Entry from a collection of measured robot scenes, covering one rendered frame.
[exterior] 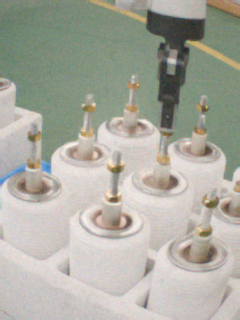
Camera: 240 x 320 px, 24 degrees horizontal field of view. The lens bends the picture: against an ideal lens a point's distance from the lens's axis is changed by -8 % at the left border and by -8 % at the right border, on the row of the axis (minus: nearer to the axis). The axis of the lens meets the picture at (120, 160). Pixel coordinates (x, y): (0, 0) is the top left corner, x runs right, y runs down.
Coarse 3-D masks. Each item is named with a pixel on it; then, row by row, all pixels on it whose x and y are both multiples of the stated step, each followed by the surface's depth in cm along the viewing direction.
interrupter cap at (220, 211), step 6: (222, 198) 74; (228, 198) 74; (222, 204) 73; (228, 204) 73; (216, 210) 72; (222, 210) 72; (228, 210) 72; (216, 216) 70; (222, 216) 70; (228, 216) 70; (234, 216) 70; (228, 222) 69; (234, 222) 69
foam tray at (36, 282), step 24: (0, 216) 79; (192, 216) 84; (0, 240) 74; (0, 264) 72; (24, 264) 70; (48, 264) 71; (0, 288) 75; (24, 288) 72; (48, 288) 68; (72, 288) 67; (144, 288) 68; (0, 312) 79; (24, 312) 74; (48, 312) 71; (72, 312) 68; (96, 312) 65; (120, 312) 63; (144, 312) 63; (216, 312) 63
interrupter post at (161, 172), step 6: (156, 162) 76; (156, 168) 76; (162, 168) 75; (168, 168) 76; (156, 174) 76; (162, 174) 76; (168, 174) 76; (156, 180) 76; (162, 180) 76; (168, 180) 77; (162, 186) 77
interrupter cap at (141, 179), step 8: (144, 168) 80; (152, 168) 80; (136, 176) 78; (144, 176) 78; (176, 176) 79; (184, 176) 79; (136, 184) 76; (144, 184) 76; (152, 184) 77; (176, 184) 77; (184, 184) 77; (144, 192) 75; (152, 192) 74; (160, 192) 75; (168, 192) 75; (176, 192) 75
